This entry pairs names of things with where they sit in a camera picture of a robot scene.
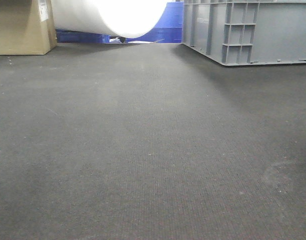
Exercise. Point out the grey plastic crate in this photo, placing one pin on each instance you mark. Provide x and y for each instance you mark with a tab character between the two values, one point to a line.
247	32

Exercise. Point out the black textured table mat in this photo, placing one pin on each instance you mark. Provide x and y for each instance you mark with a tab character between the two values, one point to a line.
150	142

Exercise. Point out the brown cardboard box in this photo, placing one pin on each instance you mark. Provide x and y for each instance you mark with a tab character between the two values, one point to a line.
26	27

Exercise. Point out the blue plastic bin stack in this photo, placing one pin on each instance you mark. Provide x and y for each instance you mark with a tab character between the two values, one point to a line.
167	30

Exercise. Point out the white foam roll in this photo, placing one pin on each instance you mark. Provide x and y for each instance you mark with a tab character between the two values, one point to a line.
121	18

